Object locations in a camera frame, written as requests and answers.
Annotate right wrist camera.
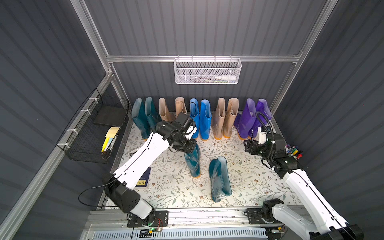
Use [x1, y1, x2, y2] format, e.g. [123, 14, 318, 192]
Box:
[256, 127, 267, 146]

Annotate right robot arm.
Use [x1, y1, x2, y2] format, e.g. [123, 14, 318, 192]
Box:
[243, 134, 364, 240]

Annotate purple front boot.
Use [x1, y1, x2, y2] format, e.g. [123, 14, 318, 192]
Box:
[234, 99, 257, 140]
[248, 99, 273, 139]

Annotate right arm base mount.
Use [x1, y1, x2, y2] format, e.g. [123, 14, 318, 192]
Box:
[244, 207, 283, 225]

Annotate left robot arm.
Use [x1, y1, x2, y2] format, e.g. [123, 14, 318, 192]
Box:
[104, 121, 197, 225]

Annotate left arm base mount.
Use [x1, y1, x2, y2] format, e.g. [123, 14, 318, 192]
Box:
[127, 210, 169, 228]

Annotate dark green front boot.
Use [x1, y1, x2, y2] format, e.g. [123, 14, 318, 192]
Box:
[209, 156, 232, 203]
[184, 144, 201, 178]

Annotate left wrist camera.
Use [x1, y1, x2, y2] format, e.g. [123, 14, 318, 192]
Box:
[173, 113, 198, 139]

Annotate blue rain boot front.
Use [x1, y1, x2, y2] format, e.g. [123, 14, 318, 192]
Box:
[190, 98, 200, 139]

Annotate pink pen cup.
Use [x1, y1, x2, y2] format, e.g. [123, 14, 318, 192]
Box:
[285, 145, 303, 160]

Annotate dark green boot back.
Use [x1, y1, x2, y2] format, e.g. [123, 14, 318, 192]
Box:
[145, 97, 162, 132]

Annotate white wire wall basket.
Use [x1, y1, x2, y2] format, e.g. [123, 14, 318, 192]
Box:
[173, 57, 242, 85]

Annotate blue rain boot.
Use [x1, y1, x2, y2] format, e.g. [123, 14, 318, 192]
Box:
[200, 100, 212, 141]
[190, 98, 200, 139]

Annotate blue rain boot back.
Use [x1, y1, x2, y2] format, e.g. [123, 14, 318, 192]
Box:
[200, 100, 212, 141]

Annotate black wire side basket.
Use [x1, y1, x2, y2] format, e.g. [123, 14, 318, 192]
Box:
[57, 90, 130, 164]

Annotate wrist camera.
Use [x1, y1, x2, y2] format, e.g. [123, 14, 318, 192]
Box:
[173, 113, 198, 139]
[256, 127, 267, 146]

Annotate beige rain boot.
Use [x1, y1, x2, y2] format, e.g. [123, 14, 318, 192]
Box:
[175, 97, 187, 117]
[159, 98, 175, 122]
[223, 98, 239, 138]
[212, 98, 226, 140]

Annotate dark green boot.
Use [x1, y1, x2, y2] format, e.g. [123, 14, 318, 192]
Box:
[209, 156, 232, 203]
[184, 144, 201, 178]
[145, 97, 162, 132]
[132, 98, 151, 140]

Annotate yellow sticky notes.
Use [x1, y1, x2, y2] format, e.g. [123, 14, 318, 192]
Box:
[102, 127, 120, 153]

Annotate black corrugated cable hose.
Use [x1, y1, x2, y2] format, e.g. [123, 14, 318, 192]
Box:
[250, 111, 276, 160]

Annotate dark blue notebook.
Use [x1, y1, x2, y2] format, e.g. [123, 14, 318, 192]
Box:
[136, 167, 151, 188]

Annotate dark green boot far left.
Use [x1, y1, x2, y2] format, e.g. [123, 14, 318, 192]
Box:
[132, 98, 151, 140]

